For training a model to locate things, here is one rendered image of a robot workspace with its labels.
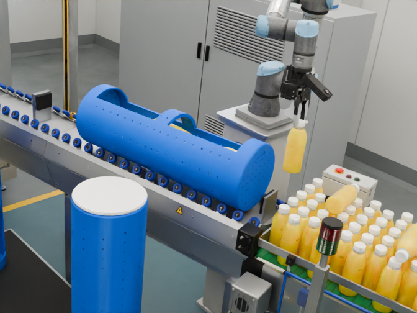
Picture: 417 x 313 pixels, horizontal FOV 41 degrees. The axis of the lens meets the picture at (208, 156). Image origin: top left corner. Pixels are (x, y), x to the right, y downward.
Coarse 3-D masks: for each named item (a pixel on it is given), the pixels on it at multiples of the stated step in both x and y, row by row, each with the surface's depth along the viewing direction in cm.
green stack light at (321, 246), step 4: (320, 240) 167; (324, 240) 166; (316, 244) 170; (320, 244) 167; (324, 244) 166; (328, 244) 166; (332, 244) 166; (336, 244) 166; (316, 248) 169; (320, 248) 168; (324, 248) 167; (328, 248) 166; (332, 248) 166; (336, 248) 167; (320, 252) 168; (324, 252) 167; (328, 252) 167; (332, 252) 167; (336, 252) 169
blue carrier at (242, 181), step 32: (96, 96) 251; (96, 128) 247; (128, 128) 237; (160, 128) 231; (192, 128) 250; (160, 160) 230; (192, 160) 221; (224, 160) 214; (256, 160) 217; (224, 192) 216; (256, 192) 226
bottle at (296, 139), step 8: (296, 128) 200; (304, 128) 200; (288, 136) 203; (296, 136) 200; (304, 136) 200; (288, 144) 202; (296, 144) 200; (304, 144) 202; (288, 152) 203; (296, 152) 202; (288, 160) 204; (296, 160) 203; (288, 168) 205; (296, 168) 204
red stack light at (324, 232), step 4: (320, 228) 167; (324, 228) 165; (320, 232) 167; (324, 232) 165; (328, 232) 164; (332, 232) 164; (336, 232) 164; (340, 232) 165; (320, 236) 167; (324, 236) 166; (328, 236) 165; (332, 236) 164; (336, 236) 165; (340, 236) 166; (328, 240) 165; (332, 240) 165; (336, 240) 165
